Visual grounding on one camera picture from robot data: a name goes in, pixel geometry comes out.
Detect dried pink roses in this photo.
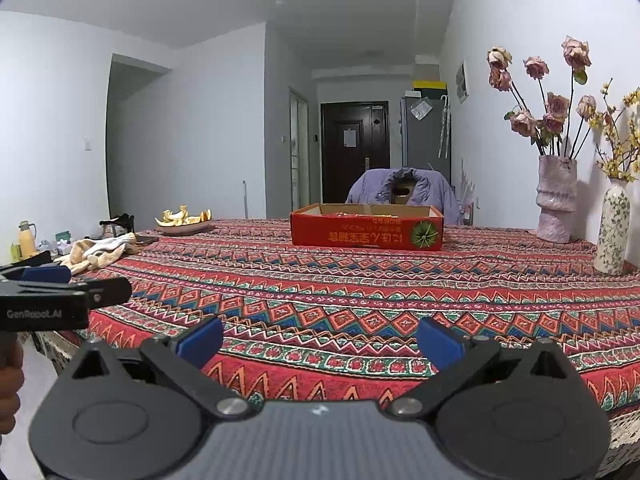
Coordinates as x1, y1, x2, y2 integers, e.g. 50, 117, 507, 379
487, 36, 598, 158

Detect brown chair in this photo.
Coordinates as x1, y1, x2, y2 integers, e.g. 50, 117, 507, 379
392, 176, 417, 207

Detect purple padded jacket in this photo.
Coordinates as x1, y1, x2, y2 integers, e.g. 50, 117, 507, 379
345, 167, 463, 225

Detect yellow thermos bottle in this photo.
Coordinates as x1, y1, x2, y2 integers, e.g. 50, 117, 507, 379
18, 220, 39, 260

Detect yellow fruit peels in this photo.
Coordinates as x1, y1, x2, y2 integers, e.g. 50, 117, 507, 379
155, 205, 213, 227

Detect round plate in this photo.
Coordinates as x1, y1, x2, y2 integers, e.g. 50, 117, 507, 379
155, 221, 216, 237

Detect clutter of small items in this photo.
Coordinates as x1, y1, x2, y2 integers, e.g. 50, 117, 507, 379
40, 231, 101, 257

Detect dark entrance door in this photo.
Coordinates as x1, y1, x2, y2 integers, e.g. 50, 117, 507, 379
320, 101, 391, 204

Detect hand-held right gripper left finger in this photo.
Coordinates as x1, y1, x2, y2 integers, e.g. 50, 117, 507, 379
62, 315, 255, 418

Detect white umbrella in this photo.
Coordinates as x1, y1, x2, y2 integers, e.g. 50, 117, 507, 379
438, 94, 451, 160

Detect white wire rack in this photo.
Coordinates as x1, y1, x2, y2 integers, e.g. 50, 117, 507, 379
459, 159, 477, 226

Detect pink ceramic vase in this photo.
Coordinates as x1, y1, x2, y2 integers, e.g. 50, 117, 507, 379
535, 155, 578, 244

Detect cream yellow cloth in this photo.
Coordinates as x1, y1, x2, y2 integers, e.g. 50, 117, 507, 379
52, 233, 141, 276

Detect white floral vase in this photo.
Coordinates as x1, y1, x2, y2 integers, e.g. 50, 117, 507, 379
594, 178, 632, 276

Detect yellow flower branches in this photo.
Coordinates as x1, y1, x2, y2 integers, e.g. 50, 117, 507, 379
587, 79, 640, 183

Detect black handbag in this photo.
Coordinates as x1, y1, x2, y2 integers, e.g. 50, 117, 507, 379
99, 213, 136, 238

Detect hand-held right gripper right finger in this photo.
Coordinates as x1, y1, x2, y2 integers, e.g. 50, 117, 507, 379
386, 316, 581, 418

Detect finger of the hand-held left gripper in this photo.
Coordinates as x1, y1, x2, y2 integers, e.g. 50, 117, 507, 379
0, 265, 72, 285
0, 277, 133, 311

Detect grey refrigerator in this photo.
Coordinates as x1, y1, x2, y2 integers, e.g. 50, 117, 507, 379
400, 94, 452, 188

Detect red cardboard box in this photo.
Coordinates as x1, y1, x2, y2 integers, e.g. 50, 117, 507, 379
290, 203, 445, 252

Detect white glass door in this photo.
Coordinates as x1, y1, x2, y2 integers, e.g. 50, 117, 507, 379
289, 87, 312, 212

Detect person's left hand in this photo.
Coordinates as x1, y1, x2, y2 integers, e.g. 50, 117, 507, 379
0, 340, 25, 435

